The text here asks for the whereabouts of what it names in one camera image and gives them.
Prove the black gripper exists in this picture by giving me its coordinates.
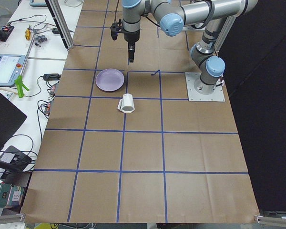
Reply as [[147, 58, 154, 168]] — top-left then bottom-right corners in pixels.
[[123, 30, 140, 63]]

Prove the white hexagonal cup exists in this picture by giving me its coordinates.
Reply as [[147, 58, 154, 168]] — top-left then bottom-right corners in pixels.
[[117, 94, 135, 113]]

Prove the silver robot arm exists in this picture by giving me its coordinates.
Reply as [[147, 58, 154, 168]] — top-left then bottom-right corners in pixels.
[[120, 0, 257, 95]]

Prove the purple plate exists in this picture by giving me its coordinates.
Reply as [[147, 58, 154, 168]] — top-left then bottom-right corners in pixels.
[[95, 69, 124, 92]]

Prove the black power adapter far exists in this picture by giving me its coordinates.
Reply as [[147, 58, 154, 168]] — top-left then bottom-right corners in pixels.
[[52, 28, 60, 34]]

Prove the black power adapter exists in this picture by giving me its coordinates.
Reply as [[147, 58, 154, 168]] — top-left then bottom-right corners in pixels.
[[52, 28, 60, 34], [43, 73, 61, 81]]

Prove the long metal rod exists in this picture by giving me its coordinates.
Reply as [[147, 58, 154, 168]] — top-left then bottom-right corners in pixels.
[[19, 30, 36, 76]]

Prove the brown paper table cover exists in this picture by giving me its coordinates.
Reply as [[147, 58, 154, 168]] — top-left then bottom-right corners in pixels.
[[22, 0, 258, 223]]

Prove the yellow tool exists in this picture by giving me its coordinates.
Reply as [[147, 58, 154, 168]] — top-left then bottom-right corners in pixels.
[[25, 28, 31, 41]]

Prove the green plastic clamp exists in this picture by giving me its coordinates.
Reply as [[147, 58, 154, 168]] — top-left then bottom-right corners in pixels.
[[14, 75, 29, 98]]

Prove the blue teach pendant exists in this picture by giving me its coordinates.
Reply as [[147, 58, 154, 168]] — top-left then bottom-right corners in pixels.
[[0, 54, 26, 87]]

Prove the black monitor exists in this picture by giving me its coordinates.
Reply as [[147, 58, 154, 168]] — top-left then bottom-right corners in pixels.
[[0, 93, 27, 149]]

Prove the black box device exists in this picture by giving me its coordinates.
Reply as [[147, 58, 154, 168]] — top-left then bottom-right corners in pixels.
[[0, 146, 32, 172]]

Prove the green white machine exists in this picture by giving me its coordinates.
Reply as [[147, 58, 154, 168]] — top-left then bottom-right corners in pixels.
[[0, 183, 24, 208]]

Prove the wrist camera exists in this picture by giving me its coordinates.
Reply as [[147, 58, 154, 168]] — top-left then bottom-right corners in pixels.
[[110, 19, 123, 41]]

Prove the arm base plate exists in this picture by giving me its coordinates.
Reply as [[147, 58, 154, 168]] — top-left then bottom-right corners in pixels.
[[185, 72, 225, 102]]

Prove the aluminium frame post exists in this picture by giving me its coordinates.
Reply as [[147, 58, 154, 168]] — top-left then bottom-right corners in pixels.
[[45, 0, 73, 50]]

